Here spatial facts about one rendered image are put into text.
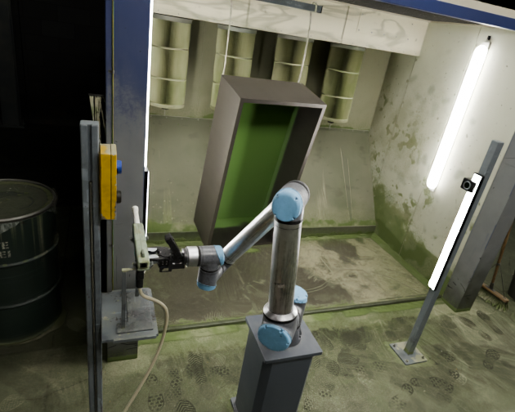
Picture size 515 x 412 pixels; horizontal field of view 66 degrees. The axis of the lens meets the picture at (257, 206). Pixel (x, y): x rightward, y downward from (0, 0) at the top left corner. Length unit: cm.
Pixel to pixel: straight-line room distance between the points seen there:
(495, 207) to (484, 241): 30
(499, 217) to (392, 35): 189
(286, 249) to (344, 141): 318
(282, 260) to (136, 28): 116
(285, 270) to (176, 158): 243
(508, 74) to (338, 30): 140
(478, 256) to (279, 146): 189
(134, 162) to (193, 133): 196
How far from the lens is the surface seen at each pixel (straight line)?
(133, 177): 207
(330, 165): 446
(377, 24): 407
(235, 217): 332
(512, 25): 295
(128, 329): 181
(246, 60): 362
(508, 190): 358
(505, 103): 367
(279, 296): 169
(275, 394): 219
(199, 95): 394
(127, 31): 191
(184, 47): 351
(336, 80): 405
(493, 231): 367
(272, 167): 314
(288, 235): 154
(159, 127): 390
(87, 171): 151
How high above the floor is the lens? 204
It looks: 25 degrees down
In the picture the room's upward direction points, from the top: 10 degrees clockwise
